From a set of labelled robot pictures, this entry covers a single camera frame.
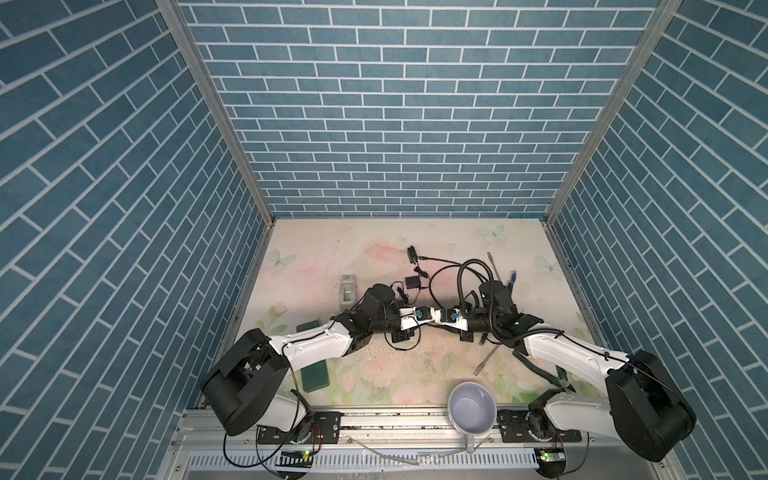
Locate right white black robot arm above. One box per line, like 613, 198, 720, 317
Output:
447, 281, 697, 462

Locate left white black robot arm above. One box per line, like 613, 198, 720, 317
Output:
200, 284, 405, 436

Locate black power adapter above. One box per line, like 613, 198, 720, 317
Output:
407, 245, 429, 279
391, 275, 423, 305

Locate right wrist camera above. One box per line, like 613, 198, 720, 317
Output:
433, 309, 469, 331

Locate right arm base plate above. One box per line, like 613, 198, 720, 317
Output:
497, 409, 582, 443

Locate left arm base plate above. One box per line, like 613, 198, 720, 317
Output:
257, 411, 342, 445

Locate green handled pliers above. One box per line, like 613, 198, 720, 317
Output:
513, 350, 571, 390

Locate green network switch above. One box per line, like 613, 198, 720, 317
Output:
296, 319, 330, 393

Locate aluminium frame rail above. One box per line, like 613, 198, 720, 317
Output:
158, 406, 684, 479

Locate black thick cable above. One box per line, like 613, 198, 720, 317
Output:
416, 254, 490, 307

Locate grey ethernet cable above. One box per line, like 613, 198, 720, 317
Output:
472, 251, 511, 377

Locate lavender mug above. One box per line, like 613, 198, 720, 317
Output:
448, 381, 497, 454

